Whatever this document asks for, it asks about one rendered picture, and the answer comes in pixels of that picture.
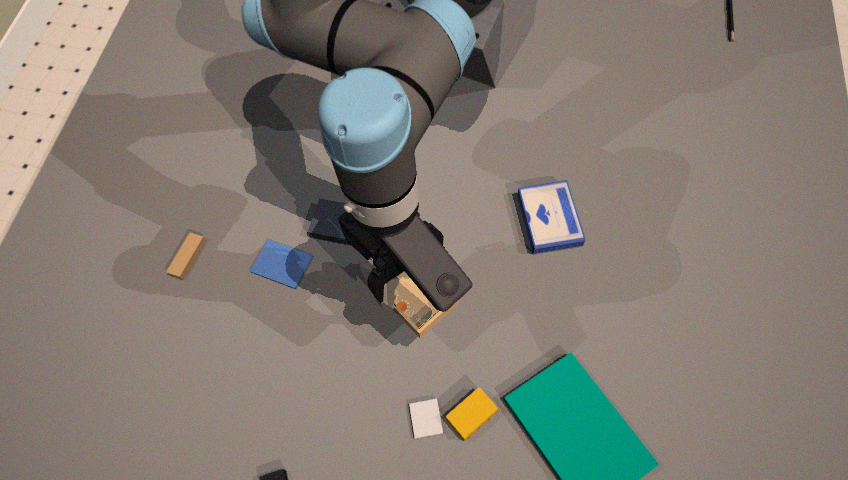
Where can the wooden ball-in-hole puzzle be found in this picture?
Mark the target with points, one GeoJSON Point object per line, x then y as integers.
{"type": "Point", "coordinates": [414, 308]}

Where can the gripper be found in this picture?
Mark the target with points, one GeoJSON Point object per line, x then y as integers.
{"type": "Point", "coordinates": [382, 275]}

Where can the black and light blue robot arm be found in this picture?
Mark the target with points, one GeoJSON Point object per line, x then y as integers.
{"type": "Point", "coordinates": [396, 69]}

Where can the green flat rectangular slab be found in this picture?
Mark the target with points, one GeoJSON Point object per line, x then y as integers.
{"type": "Point", "coordinates": [575, 427]}

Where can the black pencil with pink eraser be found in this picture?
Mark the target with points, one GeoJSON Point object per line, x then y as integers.
{"type": "Point", "coordinates": [731, 22]}

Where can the blue flat square pad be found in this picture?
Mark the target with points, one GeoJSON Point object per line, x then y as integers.
{"type": "Point", "coordinates": [282, 264]}

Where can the orange-yellow rectangular block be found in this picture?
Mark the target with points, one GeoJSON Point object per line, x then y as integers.
{"type": "Point", "coordinates": [471, 414]}

